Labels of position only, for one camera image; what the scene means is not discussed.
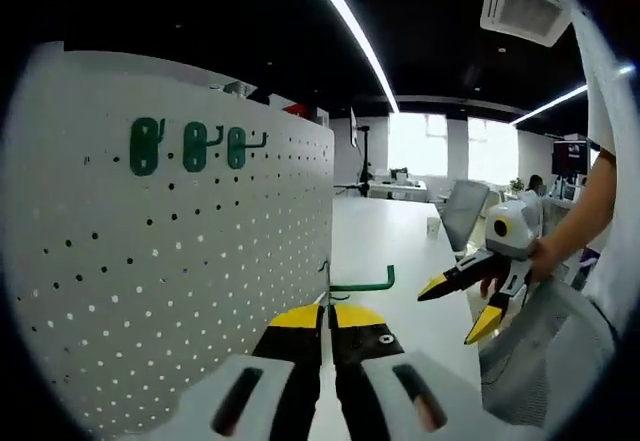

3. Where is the black tripod stand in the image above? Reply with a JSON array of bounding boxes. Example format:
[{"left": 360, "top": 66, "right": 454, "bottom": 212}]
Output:
[{"left": 349, "top": 108, "right": 375, "bottom": 198}]

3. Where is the white perforated mounting plate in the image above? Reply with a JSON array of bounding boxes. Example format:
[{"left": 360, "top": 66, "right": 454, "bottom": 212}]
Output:
[{"left": 2, "top": 60, "right": 336, "bottom": 437}]

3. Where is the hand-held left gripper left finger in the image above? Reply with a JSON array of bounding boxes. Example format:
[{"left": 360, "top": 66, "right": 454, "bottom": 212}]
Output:
[{"left": 147, "top": 303, "right": 326, "bottom": 441}]

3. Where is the green hook assembly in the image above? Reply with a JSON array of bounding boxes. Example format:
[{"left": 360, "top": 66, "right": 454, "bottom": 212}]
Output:
[
  {"left": 318, "top": 259, "right": 397, "bottom": 315},
  {"left": 128, "top": 116, "right": 167, "bottom": 178},
  {"left": 181, "top": 120, "right": 226, "bottom": 174},
  {"left": 227, "top": 125, "right": 270, "bottom": 171}
]

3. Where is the grey mesh office chair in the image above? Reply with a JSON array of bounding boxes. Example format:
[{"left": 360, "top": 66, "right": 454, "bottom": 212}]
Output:
[{"left": 478, "top": 278, "right": 617, "bottom": 415}]

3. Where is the white office desk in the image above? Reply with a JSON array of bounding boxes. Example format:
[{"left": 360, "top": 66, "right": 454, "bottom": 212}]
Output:
[{"left": 368, "top": 179, "right": 430, "bottom": 203}]

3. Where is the white partition panel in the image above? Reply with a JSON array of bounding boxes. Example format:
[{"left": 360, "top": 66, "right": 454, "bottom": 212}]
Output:
[{"left": 33, "top": 39, "right": 261, "bottom": 107}]

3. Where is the dark monitor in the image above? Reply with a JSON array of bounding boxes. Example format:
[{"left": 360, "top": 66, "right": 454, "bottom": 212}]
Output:
[{"left": 552, "top": 139, "right": 590, "bottom": 176}]

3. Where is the white storage shelf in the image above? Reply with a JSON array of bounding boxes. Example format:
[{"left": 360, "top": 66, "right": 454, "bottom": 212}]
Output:
[{"left": 209, "top": 80, "right": 251, "bottom": 98}]

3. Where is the linear ceiling light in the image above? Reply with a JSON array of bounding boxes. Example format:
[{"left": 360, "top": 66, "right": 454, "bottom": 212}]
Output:
[
  {"left": 298, "top": 0, "right": 401, "bottom": 115},
  {"left": 509, "top": 83, "right": 590, "bottom": 126}
]

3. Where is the person's right hand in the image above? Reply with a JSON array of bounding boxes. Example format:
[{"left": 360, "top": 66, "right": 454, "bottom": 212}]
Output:
[{"left": 528, "top": 237, "right": 561, "bottom": 285}]

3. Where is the ceiling air conditioner unit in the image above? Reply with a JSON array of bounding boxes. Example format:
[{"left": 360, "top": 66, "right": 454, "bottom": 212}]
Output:
[{"left": 479, "top": 0, "right": 572, "bottom": 48}]

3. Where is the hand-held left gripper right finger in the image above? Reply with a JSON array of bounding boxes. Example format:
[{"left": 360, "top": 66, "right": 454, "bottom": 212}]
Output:
[{"left": 328, "top": 303, "right": 519, "bottom": 441}]

